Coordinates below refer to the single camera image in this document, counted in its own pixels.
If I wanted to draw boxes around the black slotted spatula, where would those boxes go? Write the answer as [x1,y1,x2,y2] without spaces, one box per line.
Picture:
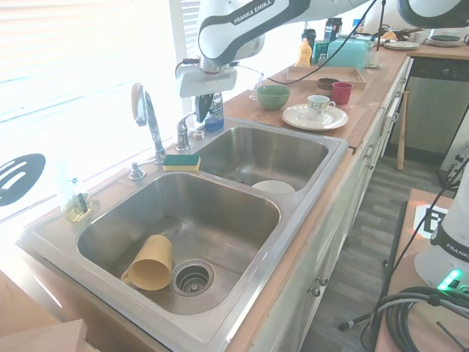
[0,153,47,208]

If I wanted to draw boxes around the white window shutter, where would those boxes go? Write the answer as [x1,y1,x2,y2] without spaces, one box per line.
[168,0,202,122]

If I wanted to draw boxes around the green box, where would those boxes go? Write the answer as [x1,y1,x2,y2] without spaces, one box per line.
[314,40,333,65]

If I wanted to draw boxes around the light wooden board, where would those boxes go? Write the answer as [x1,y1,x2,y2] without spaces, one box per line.
[0,269,89,352]

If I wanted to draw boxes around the wooden tray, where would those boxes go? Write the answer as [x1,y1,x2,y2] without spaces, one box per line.
[286,65,366,90]

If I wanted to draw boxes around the chrome gooseneck faucet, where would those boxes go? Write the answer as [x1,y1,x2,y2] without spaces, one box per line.
[130,82,166,165]

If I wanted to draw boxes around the green ceramic bowl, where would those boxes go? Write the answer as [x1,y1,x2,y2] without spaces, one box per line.
[256,85,292,111]

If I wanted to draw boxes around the black dishwasher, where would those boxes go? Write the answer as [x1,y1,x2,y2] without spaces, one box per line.
[388,56,469,157]

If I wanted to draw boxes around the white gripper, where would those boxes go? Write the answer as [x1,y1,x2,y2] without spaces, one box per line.
[174,65,238,124]

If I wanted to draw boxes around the stack of dark-rimmed plates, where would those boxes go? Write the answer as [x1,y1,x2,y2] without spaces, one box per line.
[424,33,463,48]

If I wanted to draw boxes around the yellow and green sponge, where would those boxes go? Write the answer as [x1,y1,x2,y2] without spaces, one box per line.
[162,154,202,172]

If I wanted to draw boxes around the white dinner plate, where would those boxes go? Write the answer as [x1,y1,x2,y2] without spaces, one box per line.
[281,103,349,132]

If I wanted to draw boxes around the white ceramic bowl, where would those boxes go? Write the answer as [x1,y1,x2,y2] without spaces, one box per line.
[251,180,296,195]

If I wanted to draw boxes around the clear wine glass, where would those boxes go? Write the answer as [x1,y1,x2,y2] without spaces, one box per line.
[248,71,265,100]

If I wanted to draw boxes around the white kitchen cabinets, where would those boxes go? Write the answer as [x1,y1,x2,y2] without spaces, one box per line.
[226,58,415,352]

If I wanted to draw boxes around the coiled grey cable bundle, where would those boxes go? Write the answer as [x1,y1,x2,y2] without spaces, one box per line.
[383,285,469,352]

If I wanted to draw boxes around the clear dish soap bottle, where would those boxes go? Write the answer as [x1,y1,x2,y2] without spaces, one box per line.
[54,153,97,223]

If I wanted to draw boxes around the dark coffee bag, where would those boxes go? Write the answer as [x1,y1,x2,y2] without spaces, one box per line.
[324,18,344,42]

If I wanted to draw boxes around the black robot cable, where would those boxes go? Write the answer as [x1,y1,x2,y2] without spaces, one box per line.
[267,0,378,86]

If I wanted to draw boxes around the white patterned teacup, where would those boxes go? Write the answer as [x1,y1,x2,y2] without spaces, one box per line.
[306,94,336,121]

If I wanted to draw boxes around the chrome faucet handle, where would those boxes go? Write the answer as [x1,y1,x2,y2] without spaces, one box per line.
[174,112,195,152]

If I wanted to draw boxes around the stack of white plates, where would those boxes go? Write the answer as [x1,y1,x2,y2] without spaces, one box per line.
[383,40,421,51]

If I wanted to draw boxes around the yellow squeeze bottle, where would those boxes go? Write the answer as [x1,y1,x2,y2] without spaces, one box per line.
[295,37,313,67]

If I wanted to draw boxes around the black and white marker tag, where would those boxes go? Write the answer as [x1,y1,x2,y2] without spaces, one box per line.
[413,204,451,238]

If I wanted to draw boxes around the red cup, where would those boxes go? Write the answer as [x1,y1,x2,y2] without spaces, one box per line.
[331,81,353,106]

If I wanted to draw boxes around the blue dish soap bottle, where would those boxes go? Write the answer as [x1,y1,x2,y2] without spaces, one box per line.
[204,91,225,132]

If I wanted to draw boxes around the black shaker bottle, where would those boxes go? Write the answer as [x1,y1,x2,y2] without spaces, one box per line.
[301,28,317,56]

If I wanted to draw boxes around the brown striped cup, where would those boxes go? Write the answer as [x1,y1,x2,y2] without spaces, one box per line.
[317,77,340,97]

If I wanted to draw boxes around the yellow plastic mug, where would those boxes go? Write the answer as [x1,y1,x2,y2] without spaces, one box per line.
[120,234,174,292]

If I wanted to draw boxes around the stainless steel double sink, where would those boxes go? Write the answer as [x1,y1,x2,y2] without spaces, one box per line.
[16,117,349,352]

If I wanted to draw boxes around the teal toaster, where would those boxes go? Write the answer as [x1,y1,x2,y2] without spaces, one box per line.
[327,35,372,71]

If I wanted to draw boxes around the perforated metal drain strainer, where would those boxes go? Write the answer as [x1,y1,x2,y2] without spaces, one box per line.
[171,259,215,296]

